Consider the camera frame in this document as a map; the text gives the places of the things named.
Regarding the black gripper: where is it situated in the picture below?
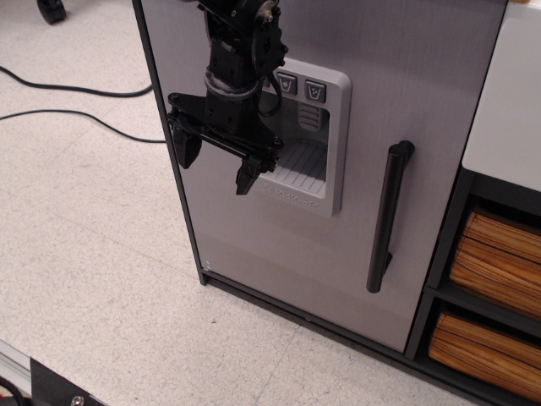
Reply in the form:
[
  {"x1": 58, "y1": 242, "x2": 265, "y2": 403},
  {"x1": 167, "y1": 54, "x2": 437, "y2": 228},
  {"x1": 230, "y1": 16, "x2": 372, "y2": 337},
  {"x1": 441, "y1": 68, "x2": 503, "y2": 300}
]
[{"x1": 167, "y1": 89, "x2": 284, "y2": 195}]

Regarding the black fridge door handle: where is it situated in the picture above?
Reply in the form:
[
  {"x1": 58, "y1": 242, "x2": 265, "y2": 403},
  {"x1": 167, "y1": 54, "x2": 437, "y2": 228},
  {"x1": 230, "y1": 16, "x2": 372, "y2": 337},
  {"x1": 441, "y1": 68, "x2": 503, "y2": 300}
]
[{"x1": 366, "y1": 140, "x2": 415, "y2": 294}]

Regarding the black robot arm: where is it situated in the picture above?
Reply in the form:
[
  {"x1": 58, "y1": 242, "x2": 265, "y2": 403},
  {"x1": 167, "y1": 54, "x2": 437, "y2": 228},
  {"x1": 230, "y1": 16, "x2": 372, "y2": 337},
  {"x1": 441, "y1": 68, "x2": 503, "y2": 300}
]
[{"x1": 167, "y1": 1, "x2": 288, "y2": 195}]

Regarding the grey ice water dispenser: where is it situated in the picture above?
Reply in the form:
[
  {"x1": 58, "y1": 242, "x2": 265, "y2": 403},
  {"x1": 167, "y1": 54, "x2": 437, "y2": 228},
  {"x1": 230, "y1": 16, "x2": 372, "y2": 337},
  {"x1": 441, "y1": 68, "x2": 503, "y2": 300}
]
[{"x1": 254, "y1": 58, "x2": 352, "y2": 217}]

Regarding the dark grey toy kitchen cabinet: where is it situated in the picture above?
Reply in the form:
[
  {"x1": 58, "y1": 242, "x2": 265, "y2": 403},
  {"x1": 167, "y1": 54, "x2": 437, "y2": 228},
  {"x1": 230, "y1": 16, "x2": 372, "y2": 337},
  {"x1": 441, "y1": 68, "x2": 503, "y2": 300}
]
[{"x1": 134, "y1": 1, "x2": 540, "y2": 405}]

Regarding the black caster wheel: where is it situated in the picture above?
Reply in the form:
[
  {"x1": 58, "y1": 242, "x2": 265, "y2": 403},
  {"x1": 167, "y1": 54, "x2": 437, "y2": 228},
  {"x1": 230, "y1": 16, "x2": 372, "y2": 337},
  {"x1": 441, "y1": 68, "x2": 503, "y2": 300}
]
[{"x1": 36, "y1": 0, "x2": 67, "y2": 25}]

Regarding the white counter top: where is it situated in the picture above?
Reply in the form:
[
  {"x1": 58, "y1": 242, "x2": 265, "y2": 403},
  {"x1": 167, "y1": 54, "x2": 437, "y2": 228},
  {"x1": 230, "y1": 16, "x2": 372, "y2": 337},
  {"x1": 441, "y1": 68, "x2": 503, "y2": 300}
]
[{"x1": 462, "y1": 1, "x2": 540, "y2": 191}]

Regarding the upper woven orange basket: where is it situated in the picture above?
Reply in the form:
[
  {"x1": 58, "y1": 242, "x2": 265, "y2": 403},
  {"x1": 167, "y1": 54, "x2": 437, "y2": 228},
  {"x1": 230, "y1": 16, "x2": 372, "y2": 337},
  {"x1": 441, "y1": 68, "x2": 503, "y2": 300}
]
[{"x1": 450, "y1": 209, "x2": 540, "y2": 320}]

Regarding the woven orange basket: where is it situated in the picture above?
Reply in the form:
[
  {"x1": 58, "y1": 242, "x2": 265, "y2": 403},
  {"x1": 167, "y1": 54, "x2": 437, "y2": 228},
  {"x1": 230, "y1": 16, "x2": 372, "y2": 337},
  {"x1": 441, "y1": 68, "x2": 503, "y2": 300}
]
[
  {"x1": 429, "y1": 312, "x2": 540, "y2": 403},
  {"x1": 450, "y1": 209, "x2": 540, "y2": 320}
]

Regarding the lower woven orange basket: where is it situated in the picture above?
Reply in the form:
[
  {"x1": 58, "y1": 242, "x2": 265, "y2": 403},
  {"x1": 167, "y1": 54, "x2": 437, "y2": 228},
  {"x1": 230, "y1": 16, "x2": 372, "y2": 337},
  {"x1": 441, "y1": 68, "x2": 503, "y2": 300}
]
[{"x1": 429, "y1": 312, "x2": 540, "y2": 403}]

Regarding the black floor cable lower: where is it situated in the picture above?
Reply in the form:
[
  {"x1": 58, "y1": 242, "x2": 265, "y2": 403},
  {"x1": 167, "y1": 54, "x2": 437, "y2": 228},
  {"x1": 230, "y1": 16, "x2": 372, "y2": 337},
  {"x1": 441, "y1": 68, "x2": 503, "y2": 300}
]
[{"x1": 0, "y1": 109, "x2": 167, "y2": 144}]

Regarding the black floor cable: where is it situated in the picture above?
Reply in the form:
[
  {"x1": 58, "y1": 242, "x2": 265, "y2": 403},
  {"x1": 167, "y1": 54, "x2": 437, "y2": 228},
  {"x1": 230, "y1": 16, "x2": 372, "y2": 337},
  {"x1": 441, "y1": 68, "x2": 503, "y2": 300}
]
[
  {"x1": 0, "y1": 109, "x2": 167, "y2": 144},
  {"x1": 0, "y1": 65, "x2": 154, "y2": 99}
]

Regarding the black floor cable upper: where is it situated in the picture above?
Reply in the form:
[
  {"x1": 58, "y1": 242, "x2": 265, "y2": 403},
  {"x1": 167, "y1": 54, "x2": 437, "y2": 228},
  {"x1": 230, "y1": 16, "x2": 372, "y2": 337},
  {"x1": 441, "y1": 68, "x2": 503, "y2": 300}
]
[{"x1": 0, "y1": 65, "x2": 154, "y2": 99}]

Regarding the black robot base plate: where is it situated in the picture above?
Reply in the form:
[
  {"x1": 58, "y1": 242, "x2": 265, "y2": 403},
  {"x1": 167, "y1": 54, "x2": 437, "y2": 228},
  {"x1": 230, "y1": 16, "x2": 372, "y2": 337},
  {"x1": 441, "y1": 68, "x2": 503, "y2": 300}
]
[{"x1": 0, "y1": 340, "x2": 107, "y2": 406}]

